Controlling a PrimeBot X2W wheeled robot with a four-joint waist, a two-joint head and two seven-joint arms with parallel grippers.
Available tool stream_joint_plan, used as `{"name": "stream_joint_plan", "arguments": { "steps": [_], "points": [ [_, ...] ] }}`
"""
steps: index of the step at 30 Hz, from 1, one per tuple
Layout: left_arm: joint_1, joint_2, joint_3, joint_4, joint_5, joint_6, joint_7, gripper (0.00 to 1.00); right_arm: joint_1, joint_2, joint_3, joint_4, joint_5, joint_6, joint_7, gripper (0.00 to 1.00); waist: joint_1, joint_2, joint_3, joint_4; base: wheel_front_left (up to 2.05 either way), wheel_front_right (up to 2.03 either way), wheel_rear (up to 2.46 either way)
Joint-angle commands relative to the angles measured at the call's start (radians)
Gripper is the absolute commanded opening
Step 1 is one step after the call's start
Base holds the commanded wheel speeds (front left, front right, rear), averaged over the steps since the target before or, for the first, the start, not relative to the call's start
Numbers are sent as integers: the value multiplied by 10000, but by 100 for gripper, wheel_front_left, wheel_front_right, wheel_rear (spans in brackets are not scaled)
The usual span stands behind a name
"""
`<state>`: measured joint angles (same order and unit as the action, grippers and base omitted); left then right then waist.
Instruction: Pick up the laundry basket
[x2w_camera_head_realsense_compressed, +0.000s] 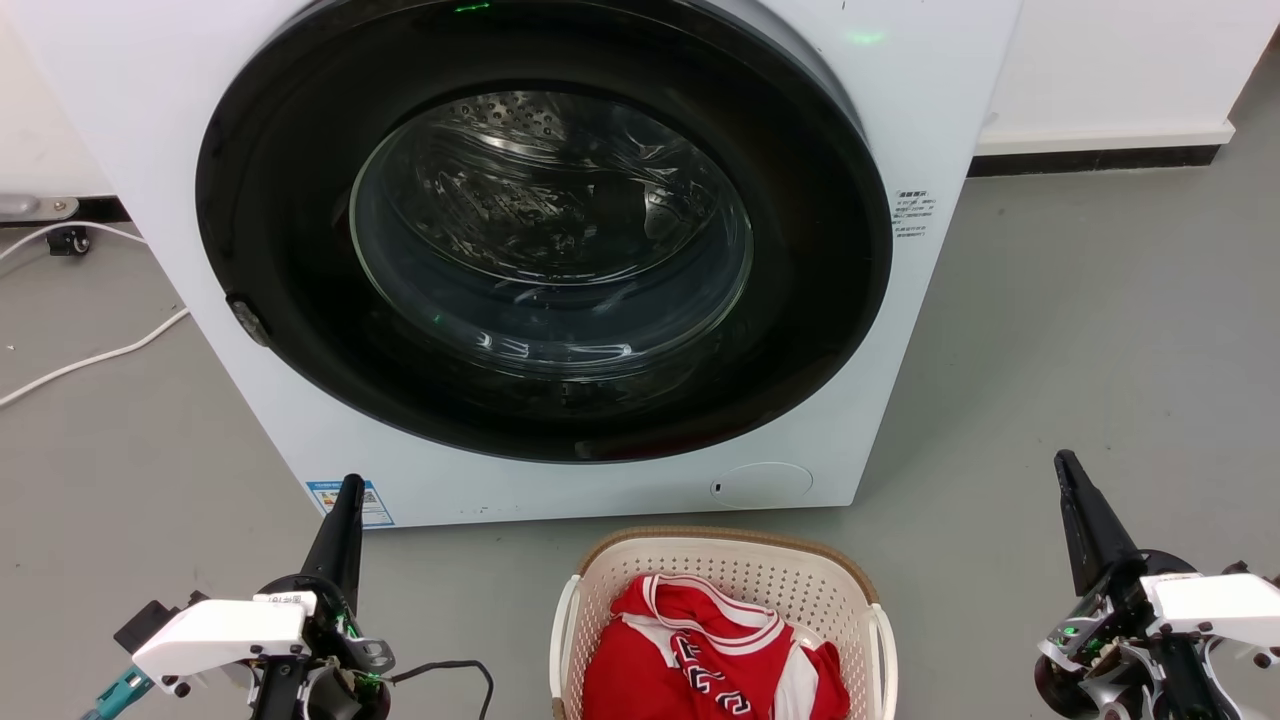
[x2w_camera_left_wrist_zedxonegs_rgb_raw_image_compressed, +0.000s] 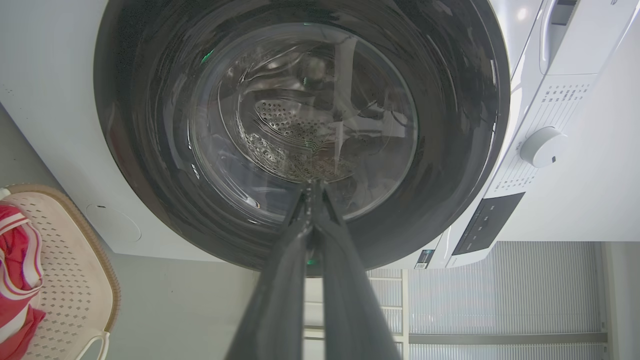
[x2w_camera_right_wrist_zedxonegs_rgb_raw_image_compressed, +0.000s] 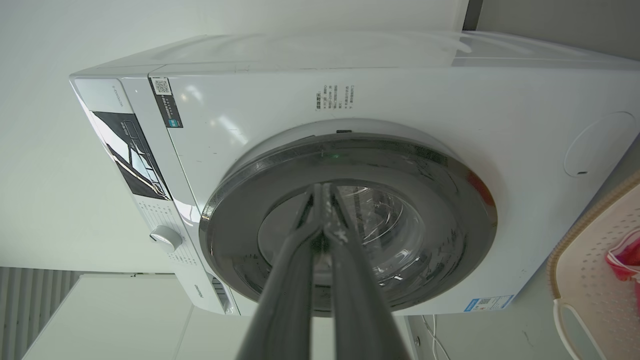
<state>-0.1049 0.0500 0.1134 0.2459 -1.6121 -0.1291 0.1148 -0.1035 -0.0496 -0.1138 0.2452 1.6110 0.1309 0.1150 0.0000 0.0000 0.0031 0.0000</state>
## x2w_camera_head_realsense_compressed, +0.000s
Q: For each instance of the white front-load washing machine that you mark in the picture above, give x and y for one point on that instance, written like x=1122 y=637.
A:
x=930 y=90

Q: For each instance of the black caster wheel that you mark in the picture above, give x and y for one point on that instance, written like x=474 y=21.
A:
x=68 y=240

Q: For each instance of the red and white jersey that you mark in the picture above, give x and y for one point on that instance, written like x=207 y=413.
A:
x=690 y=660

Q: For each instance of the small black text sticker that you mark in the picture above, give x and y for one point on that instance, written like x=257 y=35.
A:
x=912 y=212

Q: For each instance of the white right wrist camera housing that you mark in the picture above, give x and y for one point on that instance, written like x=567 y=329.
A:
x=1215 y=600

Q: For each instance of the round white filter cover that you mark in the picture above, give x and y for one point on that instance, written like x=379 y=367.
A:
x=762 y=484

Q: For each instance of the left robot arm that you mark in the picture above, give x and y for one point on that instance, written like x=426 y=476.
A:
x=275 y=700

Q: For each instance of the right gripper black round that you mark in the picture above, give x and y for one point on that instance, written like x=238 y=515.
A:
x=1100 y=630

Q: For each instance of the blue energy label sticker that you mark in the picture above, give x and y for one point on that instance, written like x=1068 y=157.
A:
x=370 y=503

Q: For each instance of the left gripper black round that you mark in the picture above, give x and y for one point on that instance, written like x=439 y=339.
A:
x=335 y=640

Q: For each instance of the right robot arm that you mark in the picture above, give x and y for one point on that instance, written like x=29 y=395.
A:
x=1190 y=685

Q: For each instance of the round black washing machine door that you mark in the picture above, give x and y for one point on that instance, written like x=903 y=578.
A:
x=545 y=235

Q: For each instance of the cream perforated plastic laundry basket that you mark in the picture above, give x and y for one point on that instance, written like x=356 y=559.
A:
x=735 y=570

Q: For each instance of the grey metal floor bracket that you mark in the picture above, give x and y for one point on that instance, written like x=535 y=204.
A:
x=35 y=207

